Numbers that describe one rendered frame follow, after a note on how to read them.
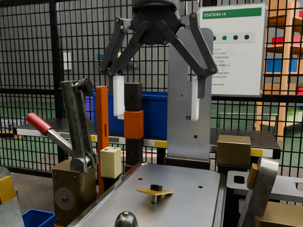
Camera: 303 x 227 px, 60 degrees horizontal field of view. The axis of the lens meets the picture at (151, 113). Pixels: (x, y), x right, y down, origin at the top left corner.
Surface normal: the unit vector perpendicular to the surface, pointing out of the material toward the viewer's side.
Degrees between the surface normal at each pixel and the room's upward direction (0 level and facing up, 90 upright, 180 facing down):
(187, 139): 90
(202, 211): 0
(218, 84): 90
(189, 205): 0
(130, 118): 90
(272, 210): 0
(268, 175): 84
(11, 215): 78
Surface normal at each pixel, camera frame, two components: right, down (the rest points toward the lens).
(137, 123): -0.31, 0.15
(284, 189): 0.00, -0.99
